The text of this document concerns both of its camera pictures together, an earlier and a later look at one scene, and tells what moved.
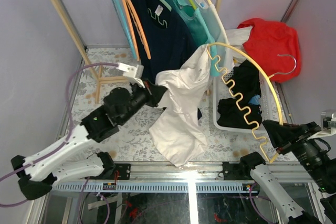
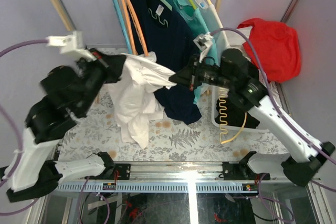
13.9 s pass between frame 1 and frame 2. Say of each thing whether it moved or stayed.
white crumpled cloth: stayed
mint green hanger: stayed
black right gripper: moved
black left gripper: moved
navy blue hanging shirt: stayed
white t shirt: moved
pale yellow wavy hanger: moved
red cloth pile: stayed
